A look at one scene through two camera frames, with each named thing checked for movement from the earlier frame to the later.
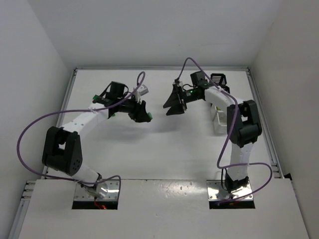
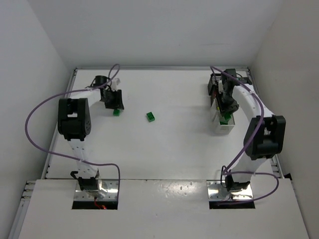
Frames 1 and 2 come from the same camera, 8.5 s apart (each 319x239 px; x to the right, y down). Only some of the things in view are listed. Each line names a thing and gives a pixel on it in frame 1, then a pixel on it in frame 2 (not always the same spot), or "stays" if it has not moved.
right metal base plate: [216, 192] stays
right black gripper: [181, 97] → [228, 108]
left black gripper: [137, 109] → [114, 102]
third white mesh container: [218, 109] stays
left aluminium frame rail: [21, 207] stays
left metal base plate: [80, 194] stays
